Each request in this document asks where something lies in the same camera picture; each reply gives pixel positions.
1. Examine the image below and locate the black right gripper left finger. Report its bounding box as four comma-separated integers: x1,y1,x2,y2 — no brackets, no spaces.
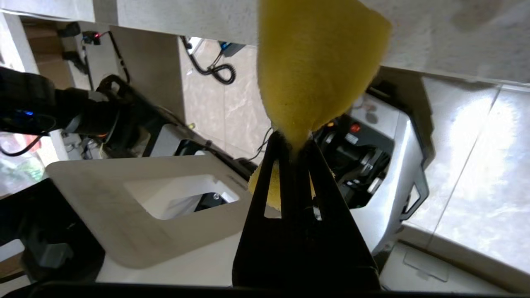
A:
232,132,305,290

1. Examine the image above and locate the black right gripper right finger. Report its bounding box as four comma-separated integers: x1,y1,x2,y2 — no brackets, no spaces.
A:
297,139,381,291

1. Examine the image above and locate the yellow sponge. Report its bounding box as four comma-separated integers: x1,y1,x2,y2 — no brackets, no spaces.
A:
248,0,393,212

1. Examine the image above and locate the beige cabinet panel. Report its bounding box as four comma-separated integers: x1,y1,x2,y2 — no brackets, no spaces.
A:
108,26,186,125

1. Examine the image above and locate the black robot torso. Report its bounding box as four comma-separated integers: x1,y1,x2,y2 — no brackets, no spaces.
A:
0,178,106,286

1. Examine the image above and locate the black power adapter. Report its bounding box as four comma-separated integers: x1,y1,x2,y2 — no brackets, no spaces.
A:
81,30,103,45

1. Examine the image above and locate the black coiled cable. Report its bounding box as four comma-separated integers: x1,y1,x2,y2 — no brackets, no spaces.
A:
180,36,237,86

